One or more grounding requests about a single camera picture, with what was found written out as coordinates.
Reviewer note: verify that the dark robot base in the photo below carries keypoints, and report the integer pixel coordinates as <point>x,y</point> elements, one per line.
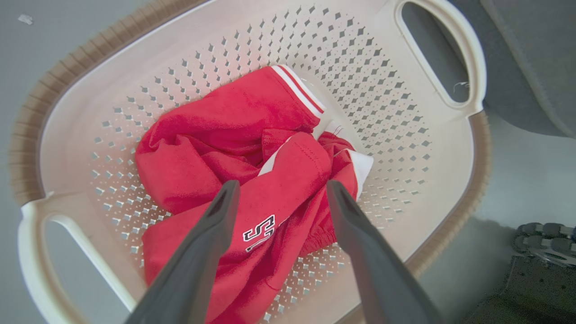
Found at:
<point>535,288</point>

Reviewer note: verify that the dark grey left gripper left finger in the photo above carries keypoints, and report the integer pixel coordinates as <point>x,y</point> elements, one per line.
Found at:
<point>198,261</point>

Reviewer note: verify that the red garment with striped trim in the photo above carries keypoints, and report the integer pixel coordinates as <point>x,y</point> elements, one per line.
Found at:
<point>202,135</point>

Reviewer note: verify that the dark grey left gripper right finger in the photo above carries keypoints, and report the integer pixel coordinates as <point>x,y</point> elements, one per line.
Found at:
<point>373,270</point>

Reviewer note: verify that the beige perforated plastic laundry basket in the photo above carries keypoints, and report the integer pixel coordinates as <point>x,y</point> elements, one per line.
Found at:
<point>225,49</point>

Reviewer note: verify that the red garment with white print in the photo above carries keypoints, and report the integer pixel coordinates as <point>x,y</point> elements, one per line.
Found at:
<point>288,189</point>

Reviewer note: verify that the small white floor scrap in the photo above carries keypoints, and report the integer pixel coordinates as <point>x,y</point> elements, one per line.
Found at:
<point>25,19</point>

